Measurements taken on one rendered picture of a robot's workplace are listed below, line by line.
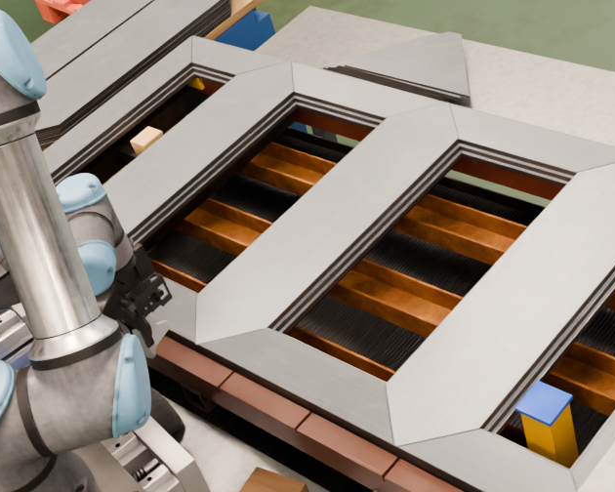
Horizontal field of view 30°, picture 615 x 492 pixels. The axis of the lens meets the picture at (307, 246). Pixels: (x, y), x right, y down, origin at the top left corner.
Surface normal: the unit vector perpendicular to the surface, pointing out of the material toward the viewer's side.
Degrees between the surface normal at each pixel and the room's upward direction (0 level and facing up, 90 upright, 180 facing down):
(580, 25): 0
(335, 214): 0
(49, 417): 58
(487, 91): 0
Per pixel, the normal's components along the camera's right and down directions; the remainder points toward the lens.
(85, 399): 0.07, 0.17
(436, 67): -0.25, -0.73
